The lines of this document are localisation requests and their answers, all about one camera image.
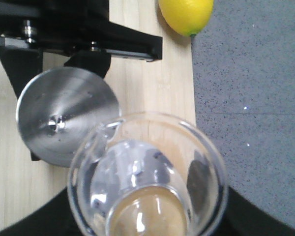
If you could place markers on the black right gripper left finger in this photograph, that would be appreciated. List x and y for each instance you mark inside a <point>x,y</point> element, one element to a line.
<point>53,219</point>

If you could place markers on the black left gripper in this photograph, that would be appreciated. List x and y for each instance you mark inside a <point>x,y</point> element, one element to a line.
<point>65,27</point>

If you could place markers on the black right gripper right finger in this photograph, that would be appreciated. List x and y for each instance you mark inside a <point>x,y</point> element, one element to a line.
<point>242,218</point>

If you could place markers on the steel jigger measuring cup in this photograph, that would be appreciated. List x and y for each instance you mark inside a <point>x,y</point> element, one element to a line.
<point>58,108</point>

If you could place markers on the clear glass shaker cup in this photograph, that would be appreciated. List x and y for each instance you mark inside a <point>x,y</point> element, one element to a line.
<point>147,174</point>

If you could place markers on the yellow lemon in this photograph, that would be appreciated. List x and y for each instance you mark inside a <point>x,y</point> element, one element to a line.
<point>186,17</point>

